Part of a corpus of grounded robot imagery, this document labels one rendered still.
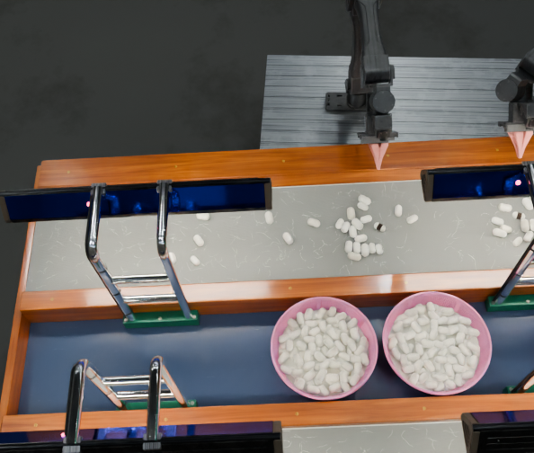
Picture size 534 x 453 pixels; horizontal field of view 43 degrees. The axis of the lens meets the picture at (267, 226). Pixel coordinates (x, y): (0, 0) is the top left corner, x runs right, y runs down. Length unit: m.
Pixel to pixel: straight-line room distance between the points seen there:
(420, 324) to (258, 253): 0.47
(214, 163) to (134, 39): 1.55
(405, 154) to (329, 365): 0.66
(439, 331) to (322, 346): 0.30
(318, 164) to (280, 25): 1.53
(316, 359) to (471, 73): 1.11
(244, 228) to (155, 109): 1.35
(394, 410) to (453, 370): 0.20
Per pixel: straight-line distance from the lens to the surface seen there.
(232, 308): 1.81
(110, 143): 3.05
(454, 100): 2.26
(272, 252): 1.83
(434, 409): 1.69
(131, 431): 1.37
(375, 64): 1.81
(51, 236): 1.98
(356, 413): 1.67
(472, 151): 2.03
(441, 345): 1.77
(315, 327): 1.76
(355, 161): 1.96
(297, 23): 3.39
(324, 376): 1.71
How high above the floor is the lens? 2.38
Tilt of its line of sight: 61 degrees down
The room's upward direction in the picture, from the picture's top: 5 degrees counter-clockwise
